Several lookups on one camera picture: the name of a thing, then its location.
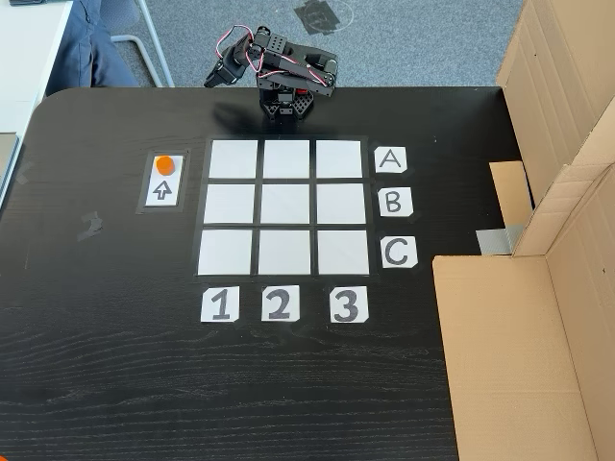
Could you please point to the paper label letter B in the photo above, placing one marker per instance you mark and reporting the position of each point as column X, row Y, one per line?
column 395, row 202

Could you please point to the white side table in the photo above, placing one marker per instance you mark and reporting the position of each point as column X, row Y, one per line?
column 24, row 57

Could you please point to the paper label number 1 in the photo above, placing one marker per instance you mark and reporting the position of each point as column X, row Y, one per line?
column 220, row 304

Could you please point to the brown cardboard box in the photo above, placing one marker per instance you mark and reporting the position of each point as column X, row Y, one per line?
column 504, row 360
column 552, row 48

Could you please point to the orange round token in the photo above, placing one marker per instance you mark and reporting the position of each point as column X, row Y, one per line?
column 164, row 164

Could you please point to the grey duct tape strip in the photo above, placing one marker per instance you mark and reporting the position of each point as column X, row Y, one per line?
column 497, row 239

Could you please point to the paper label number 2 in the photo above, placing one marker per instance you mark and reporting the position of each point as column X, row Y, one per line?
column 280, row 303

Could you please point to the red and black clamp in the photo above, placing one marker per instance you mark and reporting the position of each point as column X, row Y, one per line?
column 301, row 91

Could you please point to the white arrow paper sheet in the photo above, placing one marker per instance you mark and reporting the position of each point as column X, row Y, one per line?
column 163, row 192

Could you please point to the paper label number 3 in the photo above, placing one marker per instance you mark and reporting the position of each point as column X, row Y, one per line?
column 349, row 304

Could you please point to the clear tape scrap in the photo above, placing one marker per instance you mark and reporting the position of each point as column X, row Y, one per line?
column 25, row 174

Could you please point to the person's leg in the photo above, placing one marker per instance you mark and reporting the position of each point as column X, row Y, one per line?
column 81, row 53

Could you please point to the clear tape scraps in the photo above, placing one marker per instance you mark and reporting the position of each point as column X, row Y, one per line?
column 90, row 226

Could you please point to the paper label letter A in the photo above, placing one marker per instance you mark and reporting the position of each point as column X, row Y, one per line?
column 390, row 160

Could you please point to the small orange object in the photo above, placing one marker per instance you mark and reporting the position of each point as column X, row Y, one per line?
column 6, row 457

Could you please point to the white nine-square grid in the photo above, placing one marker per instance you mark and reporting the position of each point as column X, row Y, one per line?
column 285, row 206

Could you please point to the paper label letter C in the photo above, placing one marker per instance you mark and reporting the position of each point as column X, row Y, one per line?
column 399, row 252

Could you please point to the grey metal chair frame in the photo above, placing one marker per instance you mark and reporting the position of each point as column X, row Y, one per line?
column 154, row 57

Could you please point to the black floor tape mark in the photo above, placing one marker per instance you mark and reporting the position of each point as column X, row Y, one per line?
column 319, row 16

